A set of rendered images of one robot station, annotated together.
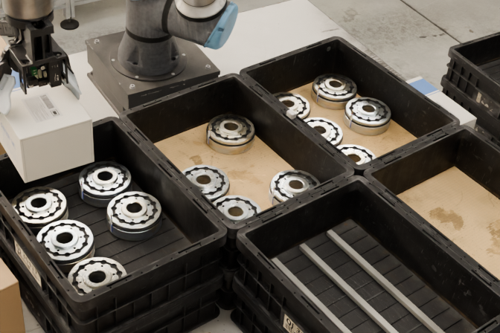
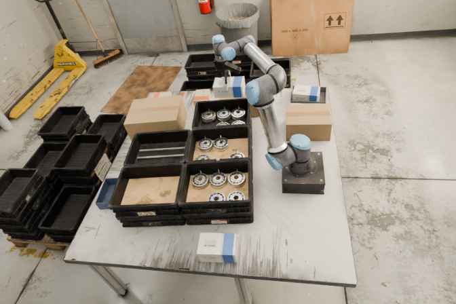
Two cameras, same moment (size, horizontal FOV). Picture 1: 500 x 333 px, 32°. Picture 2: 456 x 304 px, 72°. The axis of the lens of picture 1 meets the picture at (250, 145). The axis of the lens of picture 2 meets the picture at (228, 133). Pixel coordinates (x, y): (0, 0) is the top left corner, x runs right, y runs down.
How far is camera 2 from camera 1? 2.60 m
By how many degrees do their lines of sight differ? 91
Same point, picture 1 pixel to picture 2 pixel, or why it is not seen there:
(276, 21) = (334, 251)
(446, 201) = (169, 198)
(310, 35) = (313, 258)
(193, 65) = (290, 176)
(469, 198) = not seen: hidden behind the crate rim
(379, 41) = not seen: outside the picture
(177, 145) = (243, 148)
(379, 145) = (203, 197)
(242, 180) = (218, 155)
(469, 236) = (155, 193)
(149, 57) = not seen: hidden behind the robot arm
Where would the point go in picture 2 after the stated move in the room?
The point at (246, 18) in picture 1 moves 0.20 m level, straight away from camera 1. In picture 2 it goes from (343, 239) to (381, 262)
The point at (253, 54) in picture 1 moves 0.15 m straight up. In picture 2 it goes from (309, 223) to (310, 208)
